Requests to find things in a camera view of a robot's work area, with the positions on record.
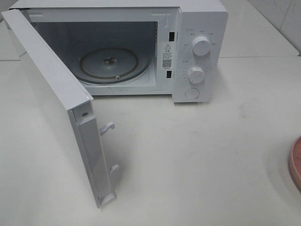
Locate white microwave oven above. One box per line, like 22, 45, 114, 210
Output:
7, 0, 229, 103

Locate glass microwave turntable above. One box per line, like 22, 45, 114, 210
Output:
77, 47, 151, 84

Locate round white door button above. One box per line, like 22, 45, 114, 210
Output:
185, 88, 199, 99

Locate white microwave knob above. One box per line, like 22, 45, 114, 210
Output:
188, 66, 205, 84
191, 35, 211, 57

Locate white warning label sticker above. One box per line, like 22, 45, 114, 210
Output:
160, 41, 175, 70

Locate pink round plate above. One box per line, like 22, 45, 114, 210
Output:
289, 137, 301, 190

